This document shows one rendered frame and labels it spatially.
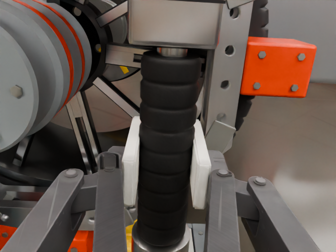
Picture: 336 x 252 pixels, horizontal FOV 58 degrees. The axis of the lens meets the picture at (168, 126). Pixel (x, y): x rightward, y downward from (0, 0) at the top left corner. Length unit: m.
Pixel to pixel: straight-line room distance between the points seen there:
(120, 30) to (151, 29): 0.72
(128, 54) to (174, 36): 0.34
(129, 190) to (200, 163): 0.04
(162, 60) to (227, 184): 0.07
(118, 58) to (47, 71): 0.22
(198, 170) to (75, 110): 0.40
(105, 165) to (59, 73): 0.17
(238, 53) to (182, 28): 0.24
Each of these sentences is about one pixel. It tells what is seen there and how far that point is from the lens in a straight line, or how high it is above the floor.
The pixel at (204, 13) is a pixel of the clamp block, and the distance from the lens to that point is 0.17.
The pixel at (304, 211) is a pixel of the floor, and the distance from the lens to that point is 1.71.
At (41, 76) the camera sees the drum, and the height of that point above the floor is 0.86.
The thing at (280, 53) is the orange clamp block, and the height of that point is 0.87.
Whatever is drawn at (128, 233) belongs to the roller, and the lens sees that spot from 0.58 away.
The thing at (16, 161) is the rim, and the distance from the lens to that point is 0.62.
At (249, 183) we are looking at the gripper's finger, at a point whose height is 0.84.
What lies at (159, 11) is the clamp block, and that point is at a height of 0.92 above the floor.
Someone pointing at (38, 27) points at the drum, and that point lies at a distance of 0.31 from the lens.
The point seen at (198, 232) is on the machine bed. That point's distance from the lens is 1.29.
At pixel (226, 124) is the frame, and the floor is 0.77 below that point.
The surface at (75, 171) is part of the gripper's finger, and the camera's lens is 0.16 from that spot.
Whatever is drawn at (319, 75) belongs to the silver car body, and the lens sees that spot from 0.93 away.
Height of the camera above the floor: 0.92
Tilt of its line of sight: 22 degrees down
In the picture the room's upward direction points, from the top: 4 degrees clockwise
